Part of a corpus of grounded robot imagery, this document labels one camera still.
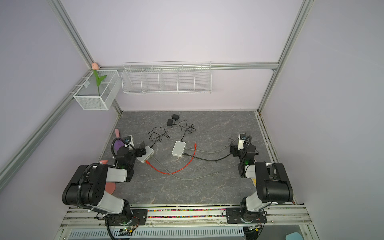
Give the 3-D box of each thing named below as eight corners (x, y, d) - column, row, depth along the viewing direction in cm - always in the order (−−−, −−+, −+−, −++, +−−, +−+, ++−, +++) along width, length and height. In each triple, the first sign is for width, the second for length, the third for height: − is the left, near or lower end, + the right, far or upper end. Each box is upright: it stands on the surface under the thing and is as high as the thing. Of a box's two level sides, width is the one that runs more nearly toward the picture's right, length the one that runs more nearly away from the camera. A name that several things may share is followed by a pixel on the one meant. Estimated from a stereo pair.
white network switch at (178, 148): (171, 155, 98) (170, 153, 96) (176, 142, 105) (175, 140, 103) (181, 157, 97) (181, 155, 95) (185, 144, 104) (185, 142, 102)
